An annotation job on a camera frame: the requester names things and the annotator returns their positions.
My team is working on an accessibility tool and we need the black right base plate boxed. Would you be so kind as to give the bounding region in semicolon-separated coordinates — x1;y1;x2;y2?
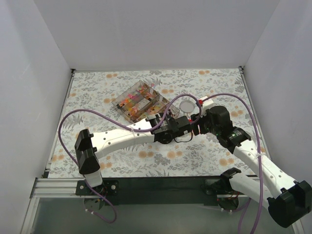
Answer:
205;179;239;211

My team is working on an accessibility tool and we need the aluminium frame rail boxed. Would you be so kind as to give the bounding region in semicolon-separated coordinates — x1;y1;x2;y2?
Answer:
20;176;305;234

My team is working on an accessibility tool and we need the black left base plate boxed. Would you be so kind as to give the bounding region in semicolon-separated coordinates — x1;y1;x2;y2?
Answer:
75;179;119;198

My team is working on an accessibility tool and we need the round metal jar lid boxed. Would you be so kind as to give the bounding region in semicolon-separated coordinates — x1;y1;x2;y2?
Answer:
179;100;195;113

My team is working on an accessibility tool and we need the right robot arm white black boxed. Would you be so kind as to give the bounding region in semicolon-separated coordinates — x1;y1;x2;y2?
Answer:
191;104;312;228

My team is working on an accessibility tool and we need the floral table mat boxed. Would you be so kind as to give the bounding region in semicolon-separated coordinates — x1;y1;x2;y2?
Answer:
47;69;255;178

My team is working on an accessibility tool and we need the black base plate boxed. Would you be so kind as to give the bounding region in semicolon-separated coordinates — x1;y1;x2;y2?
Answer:
75;179;119;198
205;179;239;211

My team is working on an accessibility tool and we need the clear compartment candy box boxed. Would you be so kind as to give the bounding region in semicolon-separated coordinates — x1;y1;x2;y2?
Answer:
112;80;169;123

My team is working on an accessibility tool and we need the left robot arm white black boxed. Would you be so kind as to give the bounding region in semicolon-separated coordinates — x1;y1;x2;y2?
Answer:
74;113;192;195

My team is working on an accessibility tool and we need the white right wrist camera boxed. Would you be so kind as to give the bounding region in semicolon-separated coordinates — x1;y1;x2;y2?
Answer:
198;96;214;116

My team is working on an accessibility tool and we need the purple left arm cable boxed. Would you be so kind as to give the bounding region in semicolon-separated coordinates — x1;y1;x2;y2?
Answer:
59;95;203;224

